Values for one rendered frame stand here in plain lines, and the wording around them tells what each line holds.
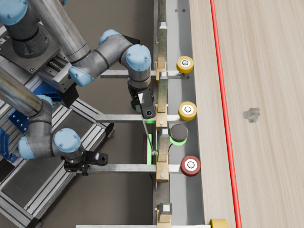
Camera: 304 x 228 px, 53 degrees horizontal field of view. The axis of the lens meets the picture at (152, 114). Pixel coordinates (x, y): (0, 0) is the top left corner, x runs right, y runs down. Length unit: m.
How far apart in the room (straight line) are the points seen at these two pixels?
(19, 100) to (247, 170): 0.87
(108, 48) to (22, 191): 1.29
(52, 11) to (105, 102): 1.55
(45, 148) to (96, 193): 1.16
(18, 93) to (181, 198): 0.87
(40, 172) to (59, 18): 1.30
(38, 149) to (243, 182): 0.76
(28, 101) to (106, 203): 1.25
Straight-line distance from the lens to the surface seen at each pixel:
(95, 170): 1.27
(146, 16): 2.93
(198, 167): 1.23
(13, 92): 0.97
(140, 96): 1.07
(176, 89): 1.70
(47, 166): 2.05
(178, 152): 1.54
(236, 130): 1.32
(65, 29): 0.92
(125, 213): 2.09
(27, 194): 2.04
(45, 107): 1.08
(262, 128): 1.36
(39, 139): 1.04
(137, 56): 0.93
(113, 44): 0.99
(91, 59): 0.96
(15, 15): 1.25
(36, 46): 1.36
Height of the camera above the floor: 2.06
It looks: 63 degrees down
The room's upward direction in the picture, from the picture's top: 1 degrees clockwise
